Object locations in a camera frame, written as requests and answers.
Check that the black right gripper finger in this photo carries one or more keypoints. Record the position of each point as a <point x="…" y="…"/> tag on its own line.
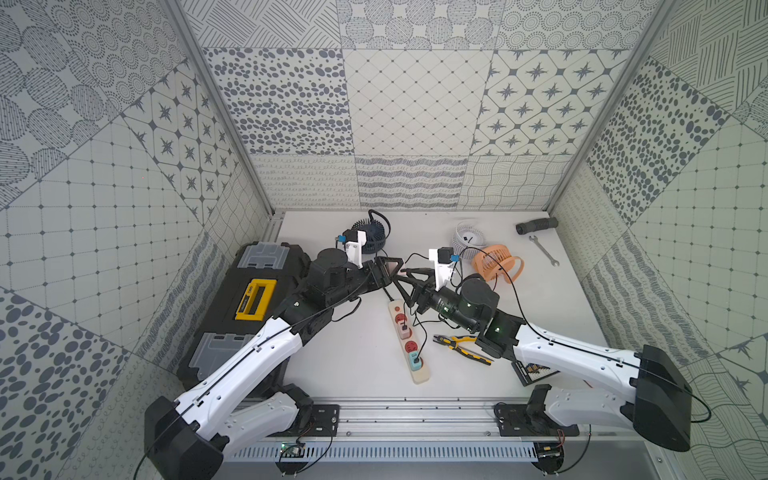
<point x="416" y="277"/>
<point x="409" y="288"/>

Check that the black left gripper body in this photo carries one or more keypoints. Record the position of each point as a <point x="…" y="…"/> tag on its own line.
<point x="372" y="272"/>

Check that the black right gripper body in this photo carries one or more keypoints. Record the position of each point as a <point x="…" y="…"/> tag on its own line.
<point x="444" y="301"/>

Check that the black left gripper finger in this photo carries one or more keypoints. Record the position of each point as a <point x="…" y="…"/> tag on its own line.
<point x="382" y="278"/>
<point x="388" y="263"/>

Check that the teal usb charger plug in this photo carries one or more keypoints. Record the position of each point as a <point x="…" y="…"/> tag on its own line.
<point x="415" y="361"/>

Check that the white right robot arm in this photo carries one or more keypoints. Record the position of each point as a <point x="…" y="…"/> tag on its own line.
<point x="642" y="390"/>

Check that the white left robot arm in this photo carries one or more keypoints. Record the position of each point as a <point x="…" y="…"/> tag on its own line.
<point x="189" y="437"/>

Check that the dark blue desk fan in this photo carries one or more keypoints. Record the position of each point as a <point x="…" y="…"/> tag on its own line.
<point x="377" y="228"/>

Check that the beige red power strip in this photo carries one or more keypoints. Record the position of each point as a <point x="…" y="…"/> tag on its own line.
<point x="398" y="310"/>

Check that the orange desk fan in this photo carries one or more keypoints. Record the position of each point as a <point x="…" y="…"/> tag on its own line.
<point x="496" y="262"/>

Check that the yellow black pliers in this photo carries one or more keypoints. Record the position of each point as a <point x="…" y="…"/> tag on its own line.
<point x="458" y="344"/>

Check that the silver wrench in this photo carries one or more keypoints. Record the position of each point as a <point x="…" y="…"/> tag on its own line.
<point x="553" y="261"/>

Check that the black charging board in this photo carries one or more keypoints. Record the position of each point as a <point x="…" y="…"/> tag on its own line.
<point x="530" y="373"/>

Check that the black yellow toolbox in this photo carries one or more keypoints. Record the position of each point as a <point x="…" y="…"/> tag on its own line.
<point x="262" y="275"/>

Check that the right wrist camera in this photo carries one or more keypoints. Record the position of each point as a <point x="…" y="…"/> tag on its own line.
<point x="444" y="262"/>

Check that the black cylindrical handle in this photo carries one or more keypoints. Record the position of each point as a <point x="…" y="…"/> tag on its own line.
<point x="540" y="224"/>

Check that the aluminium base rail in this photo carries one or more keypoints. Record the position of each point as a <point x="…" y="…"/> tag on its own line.
<point x="409" y="430"/>

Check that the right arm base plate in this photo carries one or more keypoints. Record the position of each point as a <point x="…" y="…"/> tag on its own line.
<point x="513" y="420"/>

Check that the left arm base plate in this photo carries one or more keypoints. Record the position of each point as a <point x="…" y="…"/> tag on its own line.
<point x="319" y="420"/>

